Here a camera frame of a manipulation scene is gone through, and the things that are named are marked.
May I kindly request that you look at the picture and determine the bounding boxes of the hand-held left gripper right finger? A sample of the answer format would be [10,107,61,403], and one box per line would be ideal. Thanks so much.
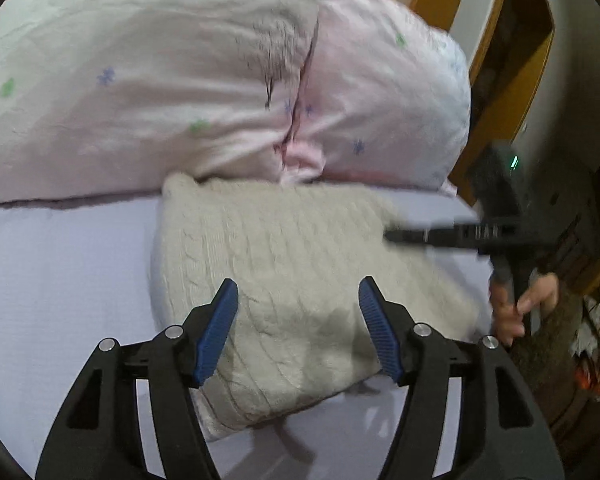
[358,276,566,480]

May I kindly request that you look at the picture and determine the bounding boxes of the left pink floral pillow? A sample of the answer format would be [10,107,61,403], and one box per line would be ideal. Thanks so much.
[0,0,473,209]

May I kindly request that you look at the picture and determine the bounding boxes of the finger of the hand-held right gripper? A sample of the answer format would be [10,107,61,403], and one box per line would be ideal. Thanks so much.
[384,220,523,257]

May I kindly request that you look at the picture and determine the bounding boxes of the brown fuzzy rug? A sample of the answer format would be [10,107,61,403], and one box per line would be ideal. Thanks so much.
[509,285,600,456]

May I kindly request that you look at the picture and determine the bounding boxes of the white bed sheet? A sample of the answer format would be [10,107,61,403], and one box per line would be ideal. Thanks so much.
[0,187,496,480]

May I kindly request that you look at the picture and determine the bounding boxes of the person's right hand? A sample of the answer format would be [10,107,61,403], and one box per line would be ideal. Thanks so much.
[489,269,561,348]

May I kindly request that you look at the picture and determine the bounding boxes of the cream cable-knit sweater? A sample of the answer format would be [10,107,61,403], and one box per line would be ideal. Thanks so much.
[149,174,481,432]

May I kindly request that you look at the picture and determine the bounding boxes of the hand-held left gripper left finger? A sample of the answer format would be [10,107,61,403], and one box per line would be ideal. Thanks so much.
[35,278,240,480]

